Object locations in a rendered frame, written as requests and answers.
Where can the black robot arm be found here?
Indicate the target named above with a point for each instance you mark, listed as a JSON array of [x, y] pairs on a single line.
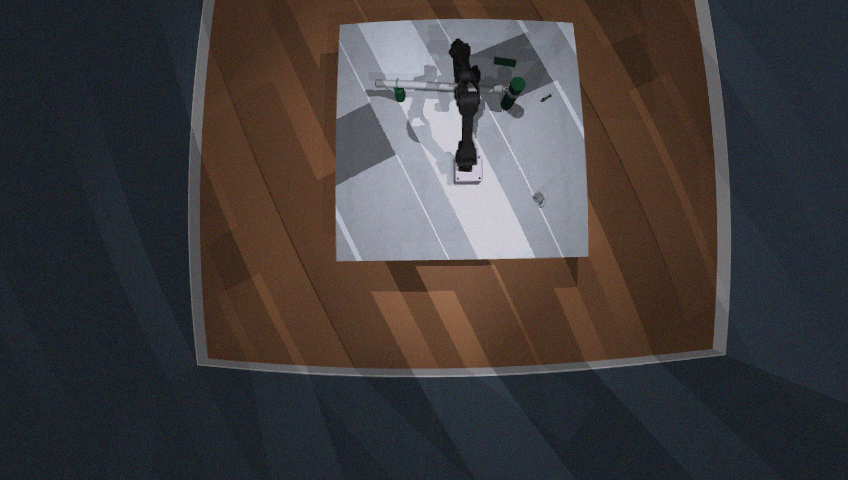
[[466, 155]]

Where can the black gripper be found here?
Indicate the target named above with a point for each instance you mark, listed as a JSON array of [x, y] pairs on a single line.
[[463, 86]]

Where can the dark green cylinder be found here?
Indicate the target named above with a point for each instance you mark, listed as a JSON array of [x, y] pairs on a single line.
[[516, 86], [505, 62]]

